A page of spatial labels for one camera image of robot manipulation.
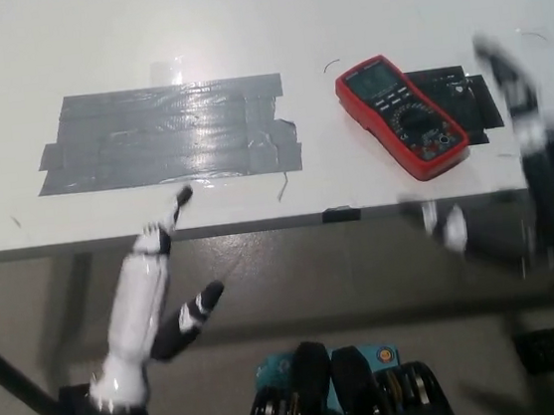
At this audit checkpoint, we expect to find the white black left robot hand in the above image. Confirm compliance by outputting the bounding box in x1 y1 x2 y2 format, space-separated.
89 182 234 371

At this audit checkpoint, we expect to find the small black tape strip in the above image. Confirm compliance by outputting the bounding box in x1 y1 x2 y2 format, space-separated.
320 202 362 225

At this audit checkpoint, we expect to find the grey duct tape patch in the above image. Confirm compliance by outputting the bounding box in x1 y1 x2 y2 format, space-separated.
27 70 306 200

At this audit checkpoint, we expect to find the black tape patch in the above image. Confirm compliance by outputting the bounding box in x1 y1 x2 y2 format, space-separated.
401 61 507 154

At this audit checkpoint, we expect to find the black table leg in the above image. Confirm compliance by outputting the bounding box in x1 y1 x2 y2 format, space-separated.
0 318 77 415

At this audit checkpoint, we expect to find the red digital multimeter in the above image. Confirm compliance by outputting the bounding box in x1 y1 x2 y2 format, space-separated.
331 45 474 190

